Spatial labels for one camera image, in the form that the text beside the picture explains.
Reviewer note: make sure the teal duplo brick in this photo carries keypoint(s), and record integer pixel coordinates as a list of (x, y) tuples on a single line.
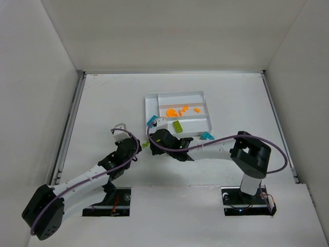
[(151, 120)]

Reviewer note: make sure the small green lego pieces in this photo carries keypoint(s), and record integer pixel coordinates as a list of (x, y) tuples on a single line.
[(146, 144)]

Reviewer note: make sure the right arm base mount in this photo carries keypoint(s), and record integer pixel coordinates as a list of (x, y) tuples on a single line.
[(237, 203)]

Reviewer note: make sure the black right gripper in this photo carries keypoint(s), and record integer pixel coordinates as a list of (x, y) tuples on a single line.
[(156, 139)]

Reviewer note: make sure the white divided tray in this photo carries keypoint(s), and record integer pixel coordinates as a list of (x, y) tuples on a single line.
[(193, 126)]

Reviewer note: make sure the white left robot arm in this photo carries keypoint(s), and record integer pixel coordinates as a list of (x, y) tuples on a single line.
[(51, 205)]

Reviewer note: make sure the orange lego pieces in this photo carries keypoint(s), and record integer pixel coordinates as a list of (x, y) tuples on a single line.
[(180, 111)]

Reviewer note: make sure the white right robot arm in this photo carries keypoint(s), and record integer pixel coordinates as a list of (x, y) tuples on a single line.
[(251, 155)]

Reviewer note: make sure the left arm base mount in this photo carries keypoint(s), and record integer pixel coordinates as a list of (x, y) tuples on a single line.
[(116, 205)]

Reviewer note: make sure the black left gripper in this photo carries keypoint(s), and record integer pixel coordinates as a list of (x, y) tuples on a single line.
[(129, 145)]

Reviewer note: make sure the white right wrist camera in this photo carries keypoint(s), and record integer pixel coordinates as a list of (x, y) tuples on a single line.
[(160, 123)]

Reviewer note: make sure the teal and green duplo stack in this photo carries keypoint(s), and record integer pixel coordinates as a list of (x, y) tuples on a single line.
[(206, 136)]

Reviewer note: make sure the green duplo brick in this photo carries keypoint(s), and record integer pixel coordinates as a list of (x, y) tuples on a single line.
[(177, 126)]

